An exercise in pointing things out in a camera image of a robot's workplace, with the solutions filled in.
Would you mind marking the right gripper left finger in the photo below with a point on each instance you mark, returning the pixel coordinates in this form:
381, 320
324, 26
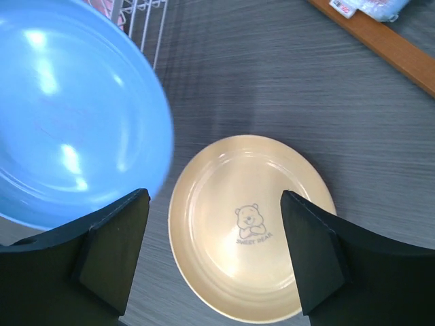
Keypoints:
80, 273

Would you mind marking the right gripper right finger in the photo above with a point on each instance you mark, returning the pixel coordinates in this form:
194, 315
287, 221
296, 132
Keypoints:
348, 275

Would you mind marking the yellow bear plate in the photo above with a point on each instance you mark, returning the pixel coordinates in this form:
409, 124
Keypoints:
226, 230

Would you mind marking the blue plate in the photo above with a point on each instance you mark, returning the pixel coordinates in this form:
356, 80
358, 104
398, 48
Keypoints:
84, 118

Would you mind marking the pink plate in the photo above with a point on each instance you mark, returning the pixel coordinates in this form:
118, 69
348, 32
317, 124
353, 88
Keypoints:
103, 10

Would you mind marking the orange wooden shelf rack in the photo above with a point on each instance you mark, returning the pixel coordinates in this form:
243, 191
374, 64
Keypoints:
401, 54

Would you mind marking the clear plastic zip bag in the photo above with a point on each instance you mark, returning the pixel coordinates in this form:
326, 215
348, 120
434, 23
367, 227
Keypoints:
379, 10

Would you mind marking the white wire dish rack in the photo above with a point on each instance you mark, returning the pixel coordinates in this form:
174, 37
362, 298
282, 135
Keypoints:
143, 22

